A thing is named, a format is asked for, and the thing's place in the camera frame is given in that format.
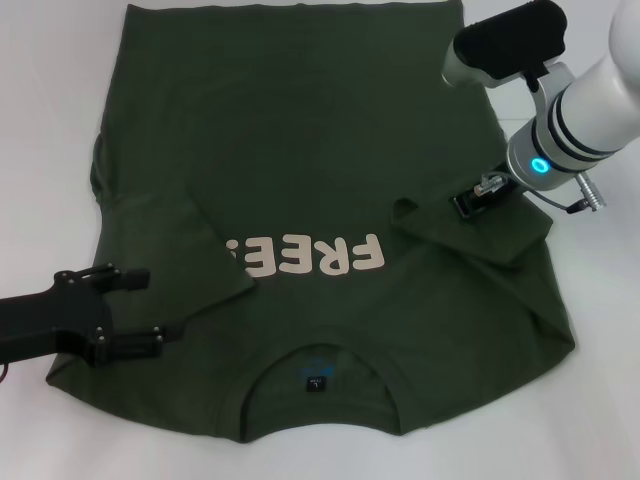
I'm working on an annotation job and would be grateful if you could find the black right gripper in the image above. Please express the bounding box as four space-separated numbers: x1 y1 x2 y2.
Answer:
451 163 522 222

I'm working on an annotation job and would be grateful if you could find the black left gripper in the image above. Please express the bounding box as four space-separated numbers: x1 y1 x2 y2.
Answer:
0 263 184 369

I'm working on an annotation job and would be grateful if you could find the dark green FREE print t-shirt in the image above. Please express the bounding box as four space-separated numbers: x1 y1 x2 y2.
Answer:
44 2 575 446

